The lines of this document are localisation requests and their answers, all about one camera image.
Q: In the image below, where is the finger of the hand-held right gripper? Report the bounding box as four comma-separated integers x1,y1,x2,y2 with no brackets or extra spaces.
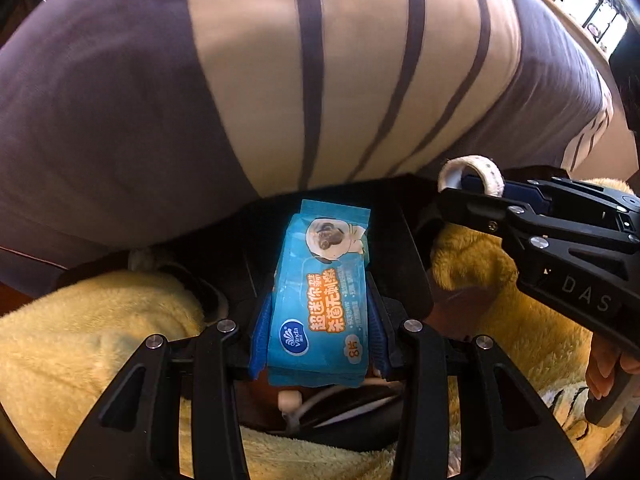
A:
439,187,516,242
462,174,553,212

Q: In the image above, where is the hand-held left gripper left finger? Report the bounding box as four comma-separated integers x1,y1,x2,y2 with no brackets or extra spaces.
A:
55,292,276,480

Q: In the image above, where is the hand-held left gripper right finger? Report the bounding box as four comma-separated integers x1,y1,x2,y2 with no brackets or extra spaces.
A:
367,280,586,480

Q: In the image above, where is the white tape ring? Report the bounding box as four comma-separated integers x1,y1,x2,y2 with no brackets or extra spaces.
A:
438,156,506,198

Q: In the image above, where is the blue wet wipes packet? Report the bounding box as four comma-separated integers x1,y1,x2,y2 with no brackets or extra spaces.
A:
266,199,373,388

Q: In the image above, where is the person's right hand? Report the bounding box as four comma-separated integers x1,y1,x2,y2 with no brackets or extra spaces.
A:
585,337,626,402

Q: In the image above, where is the yellow fleece garment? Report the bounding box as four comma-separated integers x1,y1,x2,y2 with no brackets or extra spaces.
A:
0,177,640,480

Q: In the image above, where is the window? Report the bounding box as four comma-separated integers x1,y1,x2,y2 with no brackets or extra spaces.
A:
520,0,630,55

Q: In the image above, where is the striped bed blanket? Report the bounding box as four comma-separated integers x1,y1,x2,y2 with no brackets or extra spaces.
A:
0,0,616,301

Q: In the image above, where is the white cable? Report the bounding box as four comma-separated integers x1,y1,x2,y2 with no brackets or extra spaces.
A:
277,380,401,432

